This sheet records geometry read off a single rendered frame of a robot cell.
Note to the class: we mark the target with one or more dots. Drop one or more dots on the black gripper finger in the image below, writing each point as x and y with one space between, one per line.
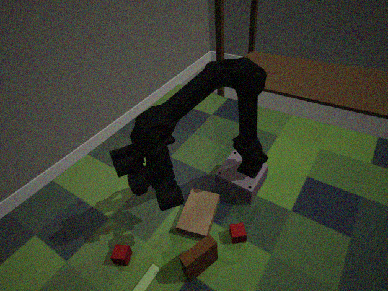
157 189

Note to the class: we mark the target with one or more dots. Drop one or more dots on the brown block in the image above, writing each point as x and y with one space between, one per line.
199 257

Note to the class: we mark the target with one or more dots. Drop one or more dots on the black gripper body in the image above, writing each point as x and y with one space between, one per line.
169 195

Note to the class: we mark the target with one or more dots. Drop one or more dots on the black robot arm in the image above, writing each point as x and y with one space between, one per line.
154 127

